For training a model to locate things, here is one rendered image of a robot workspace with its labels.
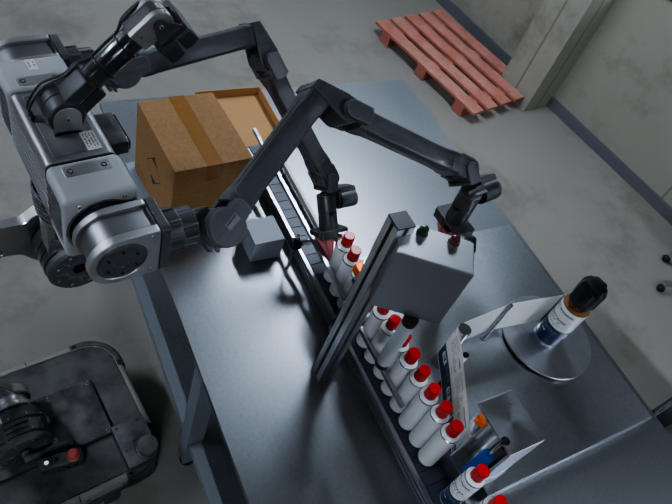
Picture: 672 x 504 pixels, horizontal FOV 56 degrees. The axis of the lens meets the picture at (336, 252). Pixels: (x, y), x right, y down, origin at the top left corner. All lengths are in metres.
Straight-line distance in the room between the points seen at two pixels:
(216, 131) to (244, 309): 0.53
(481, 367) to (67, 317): 1.69
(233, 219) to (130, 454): 1.21
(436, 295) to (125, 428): 1.28
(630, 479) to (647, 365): 1.64
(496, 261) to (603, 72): 2.67
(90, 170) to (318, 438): 0.93
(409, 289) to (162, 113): 0.97
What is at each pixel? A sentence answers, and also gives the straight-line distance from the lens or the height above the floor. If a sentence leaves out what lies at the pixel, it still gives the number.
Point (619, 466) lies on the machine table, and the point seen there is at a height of 0.83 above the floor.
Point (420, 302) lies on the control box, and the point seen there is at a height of 1.34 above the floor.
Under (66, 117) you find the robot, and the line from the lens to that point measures 1.26.
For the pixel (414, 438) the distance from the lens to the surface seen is 1.74.
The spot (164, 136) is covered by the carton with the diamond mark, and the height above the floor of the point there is 1.12.
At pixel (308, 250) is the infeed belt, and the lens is 2.01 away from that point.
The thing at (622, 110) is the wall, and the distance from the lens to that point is 4.70.
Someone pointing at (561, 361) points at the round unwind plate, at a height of 0.89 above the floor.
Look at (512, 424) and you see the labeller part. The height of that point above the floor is 1.14.
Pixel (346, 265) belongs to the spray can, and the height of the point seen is 1.04.
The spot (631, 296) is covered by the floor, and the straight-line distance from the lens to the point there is 3.98.
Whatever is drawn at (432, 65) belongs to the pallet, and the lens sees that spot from 4.61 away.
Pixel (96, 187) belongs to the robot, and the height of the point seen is 1.53.
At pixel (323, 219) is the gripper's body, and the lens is 1.88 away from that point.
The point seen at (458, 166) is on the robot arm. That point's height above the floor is 1.45.
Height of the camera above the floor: 2.39
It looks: 48 degrees down
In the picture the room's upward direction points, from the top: 23 degrees clockwise
